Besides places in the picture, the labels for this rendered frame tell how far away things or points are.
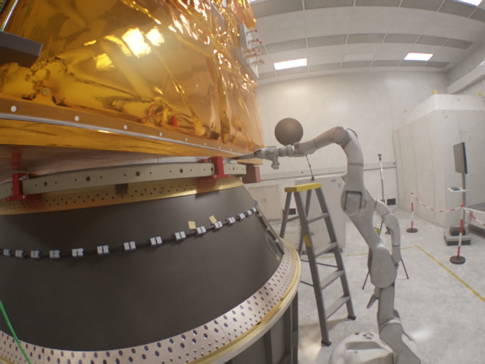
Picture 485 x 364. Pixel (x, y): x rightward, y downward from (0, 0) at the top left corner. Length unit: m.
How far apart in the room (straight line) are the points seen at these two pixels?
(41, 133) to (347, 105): 8.66
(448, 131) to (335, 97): 4.55
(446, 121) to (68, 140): 6.23
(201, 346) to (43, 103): 0.70
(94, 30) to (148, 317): 0.73
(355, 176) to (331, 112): 7.66
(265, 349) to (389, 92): 9.17
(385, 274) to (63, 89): 1.44
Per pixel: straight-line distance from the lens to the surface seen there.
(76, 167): 0.77
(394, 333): 1.54
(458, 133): 6.33
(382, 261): 1.25
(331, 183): 4.28
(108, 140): 0.58
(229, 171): 0.97
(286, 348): 1.18
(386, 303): 1.44
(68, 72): 0.53
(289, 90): 8.84
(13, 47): 0.46
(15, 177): 0.85
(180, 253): 0.70
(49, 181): 0.76
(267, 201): 7.87
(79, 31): 0.58
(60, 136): 0.51
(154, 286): 0.66
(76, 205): 0.75
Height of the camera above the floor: 1.64
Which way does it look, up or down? 1 degrees down
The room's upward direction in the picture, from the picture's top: 6 degrees counter-clockwise
